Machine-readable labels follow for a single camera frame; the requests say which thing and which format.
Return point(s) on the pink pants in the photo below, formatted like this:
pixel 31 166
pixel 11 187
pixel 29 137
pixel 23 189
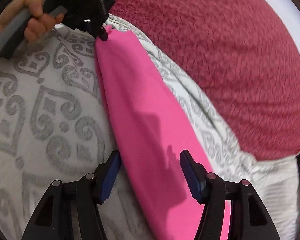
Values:
pixel 140 92

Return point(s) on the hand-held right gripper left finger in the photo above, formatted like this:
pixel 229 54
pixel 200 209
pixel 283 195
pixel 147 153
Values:
pixel 110 177

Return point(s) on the white grey patterned bedspread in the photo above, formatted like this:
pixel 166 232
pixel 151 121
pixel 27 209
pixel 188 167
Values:
pixel 40 105

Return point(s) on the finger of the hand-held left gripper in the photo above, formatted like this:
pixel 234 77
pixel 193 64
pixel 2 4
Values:
pixel 102 33

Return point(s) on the person's left hand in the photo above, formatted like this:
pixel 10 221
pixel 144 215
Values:
pixel 35 2

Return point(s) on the red textured blanket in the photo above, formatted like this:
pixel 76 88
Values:
pixel 215 42

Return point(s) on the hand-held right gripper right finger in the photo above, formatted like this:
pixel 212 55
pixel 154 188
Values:
pixel 188 171

